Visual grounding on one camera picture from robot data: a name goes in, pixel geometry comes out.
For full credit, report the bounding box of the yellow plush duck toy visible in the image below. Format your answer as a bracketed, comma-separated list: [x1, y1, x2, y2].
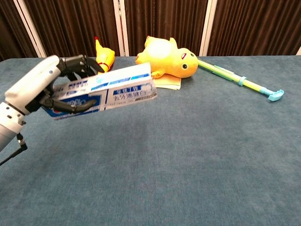
[135, 35, 199, 79]

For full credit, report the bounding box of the kraft spiral notebook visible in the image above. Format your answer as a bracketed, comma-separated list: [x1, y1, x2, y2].
[153, 76, 182, 90]

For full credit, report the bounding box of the Crest toothpaste cardboard box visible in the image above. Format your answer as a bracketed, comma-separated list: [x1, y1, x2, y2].
[43, 62, 158, 121]

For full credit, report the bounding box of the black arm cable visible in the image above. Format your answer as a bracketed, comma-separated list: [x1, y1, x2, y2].
[0, 132, 28, 166]

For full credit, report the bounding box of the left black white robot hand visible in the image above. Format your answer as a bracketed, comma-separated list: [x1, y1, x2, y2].
[4, 54, 105, 116]

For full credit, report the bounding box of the yellow rubber chicken toy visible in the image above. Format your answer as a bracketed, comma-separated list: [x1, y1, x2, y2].
[94, 36, 116, 74]

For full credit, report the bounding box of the white partition frame post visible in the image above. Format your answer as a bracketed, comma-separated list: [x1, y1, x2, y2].
[112, 0, 130, 57]
[198, 0, 218, 57]
[12, 0, 47, 58]

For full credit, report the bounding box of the green yellow water squirter toy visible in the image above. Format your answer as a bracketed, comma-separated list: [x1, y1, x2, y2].
[197, 58, 285, 103]

